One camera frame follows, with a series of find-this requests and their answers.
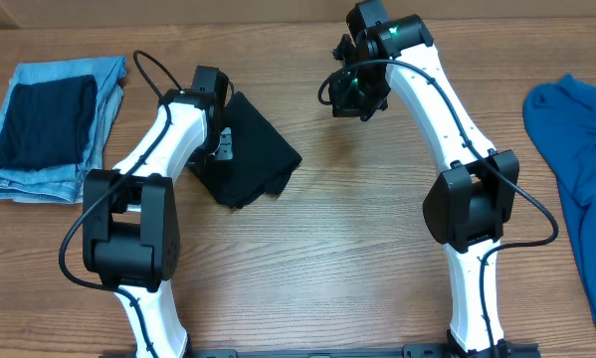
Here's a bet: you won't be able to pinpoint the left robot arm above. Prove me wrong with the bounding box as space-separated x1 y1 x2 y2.
83 66 233 357

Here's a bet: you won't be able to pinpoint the blue t-shirt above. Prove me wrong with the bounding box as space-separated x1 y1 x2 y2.
522 75 596 327

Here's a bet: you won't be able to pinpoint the folded dark navy shirt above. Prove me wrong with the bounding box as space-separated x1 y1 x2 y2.
0 75 98 170

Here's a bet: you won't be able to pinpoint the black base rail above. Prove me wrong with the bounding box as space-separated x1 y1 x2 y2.
98 342 542 358

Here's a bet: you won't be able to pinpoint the black t-shirt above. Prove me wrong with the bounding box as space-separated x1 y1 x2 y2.
193 91 301 209

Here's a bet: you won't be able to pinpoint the folded light blue jeans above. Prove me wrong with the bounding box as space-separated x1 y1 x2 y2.
0 57 126 204

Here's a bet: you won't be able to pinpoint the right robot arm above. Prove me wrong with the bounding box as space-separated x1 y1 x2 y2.
318 1 519 357

